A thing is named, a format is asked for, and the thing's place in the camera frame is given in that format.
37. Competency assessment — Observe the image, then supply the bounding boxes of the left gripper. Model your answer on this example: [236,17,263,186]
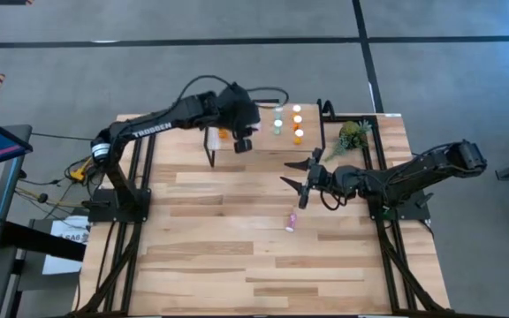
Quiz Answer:
[217,82,262,155]

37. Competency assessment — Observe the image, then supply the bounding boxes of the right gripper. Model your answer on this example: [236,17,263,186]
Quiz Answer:
[279,148,339,210]

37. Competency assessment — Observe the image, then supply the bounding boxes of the wooden shelf black metal legs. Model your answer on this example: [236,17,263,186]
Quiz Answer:
[203,97,327,170]

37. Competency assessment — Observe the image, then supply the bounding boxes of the green artificial potted plant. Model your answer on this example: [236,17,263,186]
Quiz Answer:
[323,119,373,163]

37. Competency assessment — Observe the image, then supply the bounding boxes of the white paper sheet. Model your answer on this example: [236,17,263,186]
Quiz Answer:
[42,215,92,276]

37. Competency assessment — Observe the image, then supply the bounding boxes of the black horizontal beam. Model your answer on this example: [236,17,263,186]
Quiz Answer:
[0,215,87,262]

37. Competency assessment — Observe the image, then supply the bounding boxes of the grey metal monitor stand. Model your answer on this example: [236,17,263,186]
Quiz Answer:
[0,154,28,248]

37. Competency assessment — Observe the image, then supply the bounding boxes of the black metal table frame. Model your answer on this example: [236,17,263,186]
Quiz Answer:
[72,97,454,318]

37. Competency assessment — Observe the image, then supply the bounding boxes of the yellow cable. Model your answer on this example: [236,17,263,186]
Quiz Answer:
[69,156,95,182]

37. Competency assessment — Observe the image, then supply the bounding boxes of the black floor cable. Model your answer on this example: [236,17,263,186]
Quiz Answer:
[31,131,105,142]

